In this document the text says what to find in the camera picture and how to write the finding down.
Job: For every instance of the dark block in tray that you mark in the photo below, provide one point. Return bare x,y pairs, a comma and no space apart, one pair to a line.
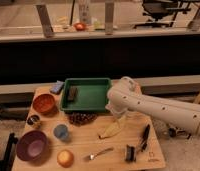
72,93

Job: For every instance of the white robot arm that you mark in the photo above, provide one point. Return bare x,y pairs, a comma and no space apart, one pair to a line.
125,95

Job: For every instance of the wooden folding table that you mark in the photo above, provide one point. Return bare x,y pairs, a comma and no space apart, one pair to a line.
84,141

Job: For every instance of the metal spoon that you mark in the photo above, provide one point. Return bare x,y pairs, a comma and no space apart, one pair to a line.
93,156

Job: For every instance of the black office chair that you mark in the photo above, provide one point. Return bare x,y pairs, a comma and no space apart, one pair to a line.
163,12

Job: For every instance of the orange round fruit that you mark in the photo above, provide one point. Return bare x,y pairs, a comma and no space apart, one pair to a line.
65,158

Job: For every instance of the bunch of dark grapes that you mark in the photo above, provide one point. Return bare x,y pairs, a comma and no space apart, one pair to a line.
79,119

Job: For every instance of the green plastic tray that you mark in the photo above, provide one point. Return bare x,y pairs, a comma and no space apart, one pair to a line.
91,96

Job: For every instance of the orange bowl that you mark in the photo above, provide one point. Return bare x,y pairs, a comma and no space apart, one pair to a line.
44,103

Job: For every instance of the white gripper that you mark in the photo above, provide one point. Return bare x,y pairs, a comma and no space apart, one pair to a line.
117,114

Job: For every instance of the red apple on shelf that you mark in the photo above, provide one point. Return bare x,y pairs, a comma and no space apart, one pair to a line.
80,26

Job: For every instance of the yellow banana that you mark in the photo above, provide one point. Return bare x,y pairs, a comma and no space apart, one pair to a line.
114,128

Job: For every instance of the black marker pen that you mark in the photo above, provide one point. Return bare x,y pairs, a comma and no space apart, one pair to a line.
142,146

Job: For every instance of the small dark round tin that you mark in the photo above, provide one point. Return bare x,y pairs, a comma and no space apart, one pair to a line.
33,120

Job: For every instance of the blue sponge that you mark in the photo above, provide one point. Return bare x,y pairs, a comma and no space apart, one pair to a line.
57,87

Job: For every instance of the blue plastic cup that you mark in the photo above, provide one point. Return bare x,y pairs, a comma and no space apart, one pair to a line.
61,132

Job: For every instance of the purple bowl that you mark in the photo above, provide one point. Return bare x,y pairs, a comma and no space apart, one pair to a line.
31,145

